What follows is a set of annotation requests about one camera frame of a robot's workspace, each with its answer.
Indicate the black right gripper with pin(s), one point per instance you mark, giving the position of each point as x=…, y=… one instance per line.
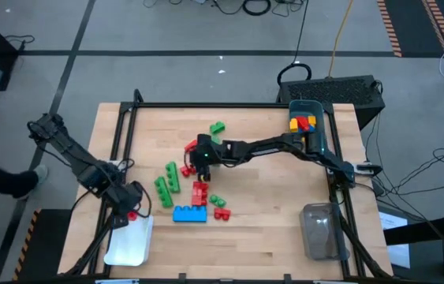
x=202, y=163

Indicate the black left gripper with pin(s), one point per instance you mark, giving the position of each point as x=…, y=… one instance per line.
x=127, y=195

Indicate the red one-stud block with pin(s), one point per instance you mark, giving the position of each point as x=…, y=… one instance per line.
x=191, y=146
x=132, y=216

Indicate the red three-stud block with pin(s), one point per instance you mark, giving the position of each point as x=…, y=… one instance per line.
x=200, y=193

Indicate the green four-stud block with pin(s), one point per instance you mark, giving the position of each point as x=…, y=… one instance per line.
x=163, y=193
x=173, y=177

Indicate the blue four-stud block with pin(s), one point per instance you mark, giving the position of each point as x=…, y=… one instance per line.
x=190, y=215

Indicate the yellow two-stud block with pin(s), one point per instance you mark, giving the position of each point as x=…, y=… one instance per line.
x=312, y=120
x=293, y=125

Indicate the red two-stud block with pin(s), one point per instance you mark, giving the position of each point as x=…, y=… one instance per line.
x=188, y=171
x=222, y=214
x=303, y=123

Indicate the blue two-stud block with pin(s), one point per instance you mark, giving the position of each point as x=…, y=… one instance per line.
x=312, y=128

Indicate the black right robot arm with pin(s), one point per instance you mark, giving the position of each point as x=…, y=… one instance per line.
x=269, y=148

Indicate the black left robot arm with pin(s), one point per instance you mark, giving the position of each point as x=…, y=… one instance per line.
x=72, y=152

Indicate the translucent white plastic bin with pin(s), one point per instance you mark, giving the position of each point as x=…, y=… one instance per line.
x=131, y=244

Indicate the green two-stud block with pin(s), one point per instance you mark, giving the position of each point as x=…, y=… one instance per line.
x=217, y=201
x=218, y=128

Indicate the black mat with striped edges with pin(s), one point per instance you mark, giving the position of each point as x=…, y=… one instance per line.
x=52, y=244
x=411, y=23

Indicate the person's shoe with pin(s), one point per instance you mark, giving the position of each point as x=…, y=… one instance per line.
x=41, y=174

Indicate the grey-blue plastic bin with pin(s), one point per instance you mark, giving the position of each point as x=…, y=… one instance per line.
x=304, y=107

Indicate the person's leg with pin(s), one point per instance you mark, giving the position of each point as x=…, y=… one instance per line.
x=1, y=177

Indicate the translucent grey plastic bin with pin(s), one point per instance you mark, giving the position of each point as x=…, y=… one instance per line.
x=320, y=236

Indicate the black perforated computer case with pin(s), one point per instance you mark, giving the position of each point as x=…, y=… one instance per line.
x=332, y=90

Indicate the small black controller box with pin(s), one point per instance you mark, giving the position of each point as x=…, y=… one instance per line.
x=369, y=169

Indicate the white paper sheet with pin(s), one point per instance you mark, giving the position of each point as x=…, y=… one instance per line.
x=395, y=240

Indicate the black floor strip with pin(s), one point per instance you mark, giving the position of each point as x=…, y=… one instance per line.
x=422, y=230

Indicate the black table frame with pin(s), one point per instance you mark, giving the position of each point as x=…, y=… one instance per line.
x=225, y=105

